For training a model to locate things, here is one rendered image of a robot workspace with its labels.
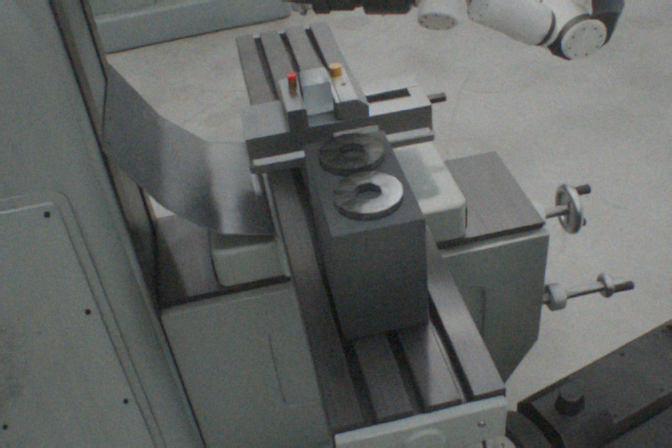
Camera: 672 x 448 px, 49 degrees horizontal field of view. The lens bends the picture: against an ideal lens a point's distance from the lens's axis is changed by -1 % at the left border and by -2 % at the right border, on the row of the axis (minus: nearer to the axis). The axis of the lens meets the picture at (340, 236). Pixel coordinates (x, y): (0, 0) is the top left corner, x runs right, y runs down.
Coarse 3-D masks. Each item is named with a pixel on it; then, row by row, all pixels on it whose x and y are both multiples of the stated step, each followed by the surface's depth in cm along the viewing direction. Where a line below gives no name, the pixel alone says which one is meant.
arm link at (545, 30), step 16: (512, 0) 122; (528, 0) 124; (544, 0) 130; (560, 0) 127; (512, 16) 123; (528, 16) 123; (544, 16) 125; (560, 16) 125; (576, 16) 123; (512, 32) 125; (528, 32) 125; (544, 32) 126; (560, 32) 125; (544, 48) 129; (560, 48) 126
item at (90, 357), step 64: (0, 0) 99; (64, 0) 114; (0, 64) 103; (64, 64) 108; (0, 128) 109; (64, 128) 112; (0, 192) 115; (64, 192) 117; (128, 192) 138; (0, 256) 120; (64, 256) 123; (128, 256) 131; (0, 320) 128; (64, 320) 131; (128, 320) 135; (0, 384) 136; (64, 384) 140; (128, 384) 143
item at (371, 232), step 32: (320, 160) 104; (352, 160) 102; (384, 160) 103; (320, 192) 99; (352, 192) 96; (384, 192) 95; (320, 224) 105; (352, 224) 93; (384, 224) 93; (416, 224) 93; (352, 256) 94; (384, 256) 95; (416, 256) 96; (352, 288) 98; (384, 288) 99; (416, 288) 100; (352, 320) 101; (384, 320) 102; (416, 320) 104
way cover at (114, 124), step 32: (128, 96) 142; (128, 128) 133; (160, 128) 147; (128, 160) 125; (160, 160) 138; (192, 160) 146; (224, 160) 152; (160, 192) 129; (192, 192) 137; (224, 192) 143; (256, 192) 145; (224, 224) 135; (256, 224) 137
